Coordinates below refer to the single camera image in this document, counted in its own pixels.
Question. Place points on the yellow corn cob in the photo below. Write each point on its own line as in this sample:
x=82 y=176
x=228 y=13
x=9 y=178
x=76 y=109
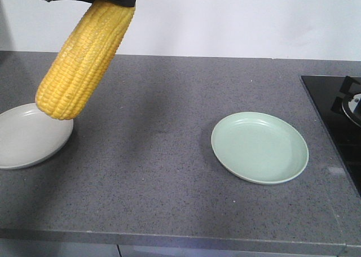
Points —
x=83 y=60

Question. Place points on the black gas stove top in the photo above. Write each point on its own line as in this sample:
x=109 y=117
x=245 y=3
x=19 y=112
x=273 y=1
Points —
x=344 y=133

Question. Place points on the gas burner with grate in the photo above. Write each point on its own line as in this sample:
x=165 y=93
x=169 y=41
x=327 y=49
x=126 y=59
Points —
x=349 y=105

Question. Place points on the grey lower cabinet doors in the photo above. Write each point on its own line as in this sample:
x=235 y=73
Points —
x=46 y=248

